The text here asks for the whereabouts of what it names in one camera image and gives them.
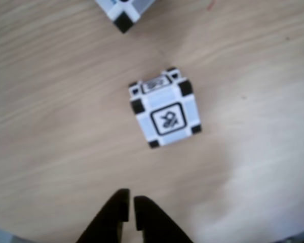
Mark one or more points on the white cube with zigzag symbol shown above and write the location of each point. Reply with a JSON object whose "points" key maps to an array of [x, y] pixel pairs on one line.
{"points": [[121, 15]]}

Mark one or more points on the white cube with crossed symbol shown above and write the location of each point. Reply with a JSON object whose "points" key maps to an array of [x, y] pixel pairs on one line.
{"points": [[167, 119]]}

